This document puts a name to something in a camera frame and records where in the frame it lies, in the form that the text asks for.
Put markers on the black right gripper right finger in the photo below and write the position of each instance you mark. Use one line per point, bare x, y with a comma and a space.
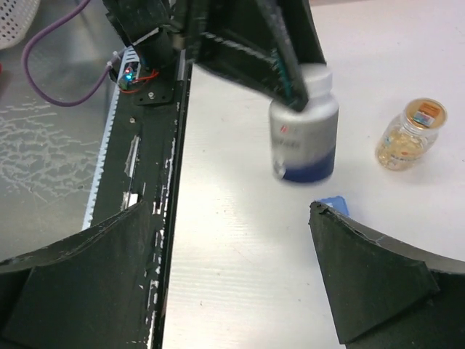
384, 293

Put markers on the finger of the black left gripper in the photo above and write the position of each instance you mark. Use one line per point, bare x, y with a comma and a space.
251, 43
291, 26

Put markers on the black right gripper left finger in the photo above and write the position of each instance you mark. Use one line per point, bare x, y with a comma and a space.
85, 291

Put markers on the blue weekly pill organizer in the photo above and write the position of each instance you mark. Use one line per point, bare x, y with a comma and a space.
338, 203

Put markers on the white cap dark pill bottle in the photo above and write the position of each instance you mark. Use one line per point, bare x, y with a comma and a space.
303, 144

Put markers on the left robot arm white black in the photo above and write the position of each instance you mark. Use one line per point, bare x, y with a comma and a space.
155, 29

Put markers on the clear bottle yellow pills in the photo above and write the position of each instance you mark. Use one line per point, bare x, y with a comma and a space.
410, 134

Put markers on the white perforated basket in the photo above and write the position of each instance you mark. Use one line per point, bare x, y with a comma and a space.
16, 18

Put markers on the light blue cable duct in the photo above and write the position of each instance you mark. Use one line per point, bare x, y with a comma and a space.
128, 56

